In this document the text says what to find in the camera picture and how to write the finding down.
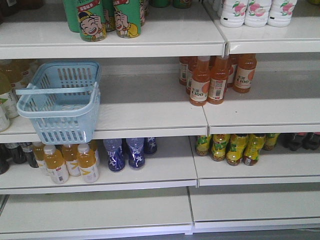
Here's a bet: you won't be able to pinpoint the yellow lemon tea bottle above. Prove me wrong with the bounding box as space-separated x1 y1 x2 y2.
211 134 231 162
195 135 212 156
226 133 249 166
242 133 266 166
263 133 281 151

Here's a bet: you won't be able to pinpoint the white peach drink bottle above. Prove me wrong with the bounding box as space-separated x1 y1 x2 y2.
244 0 272 28
267 0 297 28
220 0 248 28

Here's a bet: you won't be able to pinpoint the pale green juice bottle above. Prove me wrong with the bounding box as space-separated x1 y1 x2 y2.
0 59 28 90
0 73 19 119
0 105 10 132

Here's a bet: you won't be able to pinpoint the coke bottle red label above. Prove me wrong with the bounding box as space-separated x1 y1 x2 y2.
302 132 320 150
283 132 308 151

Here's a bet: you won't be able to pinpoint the light blue plastic basket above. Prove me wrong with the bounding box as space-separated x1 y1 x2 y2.
16 61 102 145

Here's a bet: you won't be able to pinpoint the white right shelf unit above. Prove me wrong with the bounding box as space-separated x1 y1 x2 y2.
189 0 320 234

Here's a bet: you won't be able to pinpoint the white shelf unit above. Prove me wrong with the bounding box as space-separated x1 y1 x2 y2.
0 0 224 240
189 0 320 234

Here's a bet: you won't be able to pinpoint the dark tea bottle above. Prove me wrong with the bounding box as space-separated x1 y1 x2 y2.
20 142 39 168
4 143 27 164
0 143 10 175

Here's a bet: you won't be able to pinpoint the white left shelf unit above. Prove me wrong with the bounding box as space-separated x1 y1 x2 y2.
0 0 224 240

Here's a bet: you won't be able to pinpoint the blue sports drink bottle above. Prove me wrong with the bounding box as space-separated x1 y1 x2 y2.
126 137 145 169
103 138 125 172
143 137 158 155

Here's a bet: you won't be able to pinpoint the green cartoon can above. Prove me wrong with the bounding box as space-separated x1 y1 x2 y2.
63 0 107 42
113 0 141 39

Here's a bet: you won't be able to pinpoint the orange C100 drink bottle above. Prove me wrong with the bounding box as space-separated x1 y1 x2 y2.
233 53 257 94
207 55 229 105
189 55 210 107

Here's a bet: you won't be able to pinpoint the orange juice bottle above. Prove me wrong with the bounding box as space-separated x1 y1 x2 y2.
43 145 69 185
77 143 100 183
32 141 49 176
61 144 81 177

